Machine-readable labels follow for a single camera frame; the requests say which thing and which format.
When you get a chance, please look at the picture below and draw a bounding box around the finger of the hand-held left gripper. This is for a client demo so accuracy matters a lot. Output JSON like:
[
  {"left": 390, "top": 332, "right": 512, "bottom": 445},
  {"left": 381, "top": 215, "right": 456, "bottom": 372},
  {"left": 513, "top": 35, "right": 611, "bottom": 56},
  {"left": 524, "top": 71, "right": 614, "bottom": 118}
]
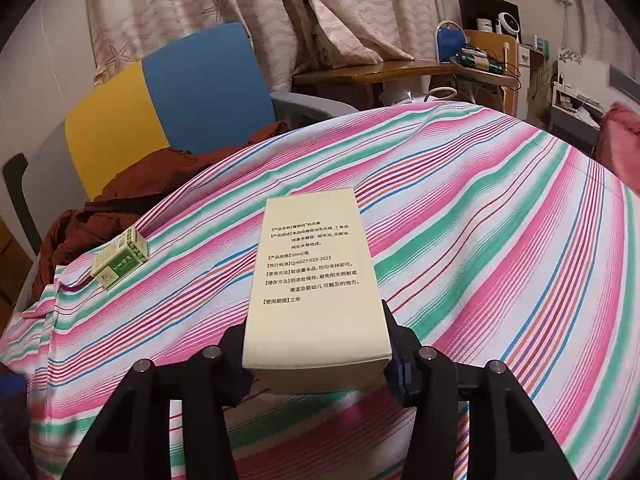
[{"left": 0, "top": 372, "right": 28, "bottom": 403}]

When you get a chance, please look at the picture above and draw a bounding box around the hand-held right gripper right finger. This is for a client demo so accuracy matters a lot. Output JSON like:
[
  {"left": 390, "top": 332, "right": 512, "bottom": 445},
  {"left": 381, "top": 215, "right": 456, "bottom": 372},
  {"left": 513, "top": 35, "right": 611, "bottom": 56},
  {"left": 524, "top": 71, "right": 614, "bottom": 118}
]
[{"left": 381, "top": 299, "right": 580, "bottom": 480}]

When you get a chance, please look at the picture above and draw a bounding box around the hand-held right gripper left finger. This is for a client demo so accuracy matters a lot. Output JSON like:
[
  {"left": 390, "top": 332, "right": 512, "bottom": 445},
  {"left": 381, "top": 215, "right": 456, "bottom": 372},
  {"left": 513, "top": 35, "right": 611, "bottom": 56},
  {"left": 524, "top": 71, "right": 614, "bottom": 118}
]
[{"left": 59, "top": 326, "right": 257, "bottom": 480}]

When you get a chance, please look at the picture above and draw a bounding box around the cream cardboard box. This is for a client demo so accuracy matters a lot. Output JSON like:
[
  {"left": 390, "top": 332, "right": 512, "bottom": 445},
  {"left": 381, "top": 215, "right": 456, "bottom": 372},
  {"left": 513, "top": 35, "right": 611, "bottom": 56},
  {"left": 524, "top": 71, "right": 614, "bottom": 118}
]
[{"left": 241, "top": 187, "right": 393, "bottom": 391}]

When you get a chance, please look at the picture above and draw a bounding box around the small green box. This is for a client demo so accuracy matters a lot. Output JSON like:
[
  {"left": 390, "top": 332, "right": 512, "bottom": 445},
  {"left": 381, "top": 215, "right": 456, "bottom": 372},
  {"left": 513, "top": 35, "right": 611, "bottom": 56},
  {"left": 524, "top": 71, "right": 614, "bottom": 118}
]
[{"left": 90, "top": 227, "right": 151, "bottom": 291}]

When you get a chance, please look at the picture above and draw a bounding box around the pink green striped tablecloth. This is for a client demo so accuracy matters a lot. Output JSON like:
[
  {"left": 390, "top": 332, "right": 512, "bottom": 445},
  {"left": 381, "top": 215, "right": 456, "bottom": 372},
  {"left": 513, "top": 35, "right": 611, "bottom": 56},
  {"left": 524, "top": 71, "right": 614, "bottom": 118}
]
[{"left": 0, "top": 101, "right": 640, "bottom": 480}]

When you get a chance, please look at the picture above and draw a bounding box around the black rolled mat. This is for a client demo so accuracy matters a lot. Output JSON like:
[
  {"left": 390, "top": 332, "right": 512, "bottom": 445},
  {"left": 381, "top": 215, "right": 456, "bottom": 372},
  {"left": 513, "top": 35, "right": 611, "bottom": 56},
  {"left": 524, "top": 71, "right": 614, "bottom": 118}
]
[{"left": 1, "top": 152, "right": 45, "bottom": 261}]

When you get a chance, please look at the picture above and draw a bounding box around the brown padded jacket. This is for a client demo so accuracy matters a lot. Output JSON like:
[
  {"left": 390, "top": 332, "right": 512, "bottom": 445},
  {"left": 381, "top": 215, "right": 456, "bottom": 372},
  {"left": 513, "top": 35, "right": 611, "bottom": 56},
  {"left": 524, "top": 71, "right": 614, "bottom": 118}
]
[{"left": 37, "top": 121, "right": 291, "bottom": 291}]

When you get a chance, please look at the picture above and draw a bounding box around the grey yellow blue chair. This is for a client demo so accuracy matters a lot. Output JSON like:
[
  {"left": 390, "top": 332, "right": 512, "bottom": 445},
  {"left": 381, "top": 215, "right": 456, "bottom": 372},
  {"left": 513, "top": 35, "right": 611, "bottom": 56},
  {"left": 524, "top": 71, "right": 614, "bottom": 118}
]
[{"left": 2, "top": 22, "right": 358, "bottom": 261}]

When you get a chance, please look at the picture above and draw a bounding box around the wooden side table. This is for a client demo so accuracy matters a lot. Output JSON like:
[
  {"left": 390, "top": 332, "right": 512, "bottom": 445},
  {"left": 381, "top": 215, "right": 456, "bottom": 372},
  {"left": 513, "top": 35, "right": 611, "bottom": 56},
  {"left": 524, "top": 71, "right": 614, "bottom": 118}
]
[{"left": 291, "top": 59, "right": 521, "bottom": 111}]

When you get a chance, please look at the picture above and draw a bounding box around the white storage rack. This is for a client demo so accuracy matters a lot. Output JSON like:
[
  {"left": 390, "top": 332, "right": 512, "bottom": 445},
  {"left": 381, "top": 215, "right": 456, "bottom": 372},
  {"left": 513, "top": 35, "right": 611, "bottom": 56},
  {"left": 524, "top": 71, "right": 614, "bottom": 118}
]
[{"left": 549, "top": 47, "right": 621, "bottom": 146}]

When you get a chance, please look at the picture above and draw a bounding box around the pink cushion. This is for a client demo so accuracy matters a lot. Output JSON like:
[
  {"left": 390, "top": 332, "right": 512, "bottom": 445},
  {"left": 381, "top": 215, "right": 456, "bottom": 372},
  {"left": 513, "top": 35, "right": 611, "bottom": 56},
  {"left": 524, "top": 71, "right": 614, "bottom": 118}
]
[{"left": 595, "top": 102, "right": 640, "bottom": 186}]

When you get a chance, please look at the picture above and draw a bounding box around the printed paper bag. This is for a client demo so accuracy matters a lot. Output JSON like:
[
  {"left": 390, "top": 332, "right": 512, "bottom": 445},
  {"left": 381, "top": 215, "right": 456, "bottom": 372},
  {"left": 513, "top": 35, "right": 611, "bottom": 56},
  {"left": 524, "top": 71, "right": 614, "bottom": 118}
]
[{"left": 311, "top": 27, "right": 333, "bottom": 68}]

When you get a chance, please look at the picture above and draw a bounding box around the blue round appliance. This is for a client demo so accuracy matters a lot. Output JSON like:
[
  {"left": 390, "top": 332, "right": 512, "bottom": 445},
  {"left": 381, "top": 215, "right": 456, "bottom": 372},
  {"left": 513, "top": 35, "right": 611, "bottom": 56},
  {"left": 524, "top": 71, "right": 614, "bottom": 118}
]
[{"left": 436, "top": 21, "right": 467, "bottom": 61}]

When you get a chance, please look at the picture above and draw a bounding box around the starfish print curtain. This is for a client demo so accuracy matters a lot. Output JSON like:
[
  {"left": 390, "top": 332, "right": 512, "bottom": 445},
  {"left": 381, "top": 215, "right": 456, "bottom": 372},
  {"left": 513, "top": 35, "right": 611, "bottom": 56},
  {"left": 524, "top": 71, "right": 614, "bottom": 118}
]
[{"left": 85, "top": 0, "right": 441, "bottom": 86}]

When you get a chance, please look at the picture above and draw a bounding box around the dark shelf cabinet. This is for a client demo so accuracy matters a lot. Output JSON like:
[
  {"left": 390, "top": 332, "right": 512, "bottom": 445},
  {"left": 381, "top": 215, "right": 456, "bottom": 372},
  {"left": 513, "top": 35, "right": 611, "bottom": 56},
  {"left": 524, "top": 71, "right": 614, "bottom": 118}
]
[{"left": 459, "top": 0, "right": 521, "bottom": 46}]

